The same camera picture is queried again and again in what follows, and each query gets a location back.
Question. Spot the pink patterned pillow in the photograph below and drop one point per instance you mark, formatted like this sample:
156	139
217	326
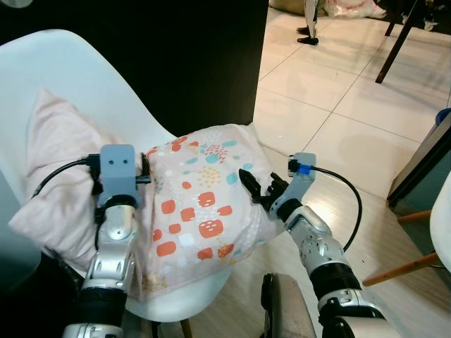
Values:
197	204

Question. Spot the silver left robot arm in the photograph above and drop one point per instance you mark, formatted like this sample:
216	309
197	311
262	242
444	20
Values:
113	253

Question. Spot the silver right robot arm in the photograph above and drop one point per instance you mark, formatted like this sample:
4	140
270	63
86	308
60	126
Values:
317	246

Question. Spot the white plastic shell chair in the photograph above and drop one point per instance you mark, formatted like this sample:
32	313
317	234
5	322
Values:
70	70

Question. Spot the white chair with wooden legs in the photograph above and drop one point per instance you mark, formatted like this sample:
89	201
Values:
440	218

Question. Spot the black cabinet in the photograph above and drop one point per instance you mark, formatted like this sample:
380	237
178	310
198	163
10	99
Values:
141	42

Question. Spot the dark low side table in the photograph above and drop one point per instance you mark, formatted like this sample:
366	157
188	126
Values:
426	169

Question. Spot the blue round object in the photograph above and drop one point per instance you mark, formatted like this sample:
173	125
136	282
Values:
444	117

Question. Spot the person legs with black shoes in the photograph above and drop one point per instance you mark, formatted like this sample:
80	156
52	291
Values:
309	14

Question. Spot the brown cushion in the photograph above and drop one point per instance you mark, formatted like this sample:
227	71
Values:
285	4

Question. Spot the dark slanted table leg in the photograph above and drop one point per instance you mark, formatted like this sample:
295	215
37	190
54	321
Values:
394	46

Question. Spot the pink patterned cloth bundle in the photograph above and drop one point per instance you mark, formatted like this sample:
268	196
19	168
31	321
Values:
352	8

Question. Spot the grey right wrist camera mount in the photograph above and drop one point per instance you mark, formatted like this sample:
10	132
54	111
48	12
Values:
299	184

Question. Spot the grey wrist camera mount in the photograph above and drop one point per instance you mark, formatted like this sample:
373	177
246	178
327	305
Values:
299	184
118	172

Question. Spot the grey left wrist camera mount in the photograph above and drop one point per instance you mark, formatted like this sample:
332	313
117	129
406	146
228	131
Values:
118	172

